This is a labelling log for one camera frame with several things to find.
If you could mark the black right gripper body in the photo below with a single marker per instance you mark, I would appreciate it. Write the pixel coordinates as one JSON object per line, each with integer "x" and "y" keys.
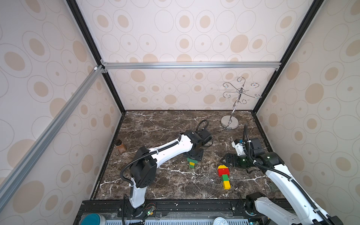
{"x": 235, "y": 161}

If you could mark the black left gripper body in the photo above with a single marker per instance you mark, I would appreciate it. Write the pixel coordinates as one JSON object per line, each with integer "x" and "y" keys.
{"x": 197, "y": 155}

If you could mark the red long lego brick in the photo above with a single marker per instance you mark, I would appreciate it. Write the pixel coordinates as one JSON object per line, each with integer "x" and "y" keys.
{"x": 223, "y": 171}

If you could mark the green long lego brick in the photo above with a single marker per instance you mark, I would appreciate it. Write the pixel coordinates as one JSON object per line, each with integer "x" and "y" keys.
{"x": 192, "y": 160}

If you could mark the yellow square lego brick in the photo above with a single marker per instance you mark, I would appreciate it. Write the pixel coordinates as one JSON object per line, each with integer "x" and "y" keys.
{"x": 226, "y": 185}

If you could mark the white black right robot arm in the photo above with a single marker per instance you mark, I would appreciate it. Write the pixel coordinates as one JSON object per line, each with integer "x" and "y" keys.
{"x": 307, "y": 211}

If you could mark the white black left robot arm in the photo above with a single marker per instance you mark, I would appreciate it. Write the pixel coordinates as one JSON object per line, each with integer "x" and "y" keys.
{"x": 141, "y": 171}

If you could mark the teal round cap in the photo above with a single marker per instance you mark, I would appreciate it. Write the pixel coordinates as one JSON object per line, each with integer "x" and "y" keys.
{"x": 93, "y": 219}

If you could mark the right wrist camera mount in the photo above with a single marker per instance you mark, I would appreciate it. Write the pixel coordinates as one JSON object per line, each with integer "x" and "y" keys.
{"x": 237, "y": 144}

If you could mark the brown cup at left wall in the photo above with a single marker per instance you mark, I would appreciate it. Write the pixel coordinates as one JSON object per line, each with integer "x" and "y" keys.
{"x": 120, "y": 146}

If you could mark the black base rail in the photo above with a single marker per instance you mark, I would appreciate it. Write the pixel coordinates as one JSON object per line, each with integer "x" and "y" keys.
{"x": 173, "y": 212}

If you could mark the aluminium horizontal back rail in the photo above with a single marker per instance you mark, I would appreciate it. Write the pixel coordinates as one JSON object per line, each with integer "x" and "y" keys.
{"x": 190, "y": 65}

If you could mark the black vertical frame post right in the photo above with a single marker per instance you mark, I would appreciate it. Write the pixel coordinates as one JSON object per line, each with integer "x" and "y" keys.
{"x": 304, "y": 26}

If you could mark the black vertical frame post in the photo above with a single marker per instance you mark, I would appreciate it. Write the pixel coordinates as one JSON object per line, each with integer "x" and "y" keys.
{"x": 76, "y": 12}
{"x": 304, "y": 26}

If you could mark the black vertical frame post left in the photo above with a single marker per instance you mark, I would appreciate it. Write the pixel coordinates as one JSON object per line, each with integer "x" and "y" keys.
{"x": 76, "y": 12}

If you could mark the aluminium left diagonal rail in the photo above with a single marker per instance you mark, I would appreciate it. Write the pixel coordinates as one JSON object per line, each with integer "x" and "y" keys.
{"x": 22, "y": 169}

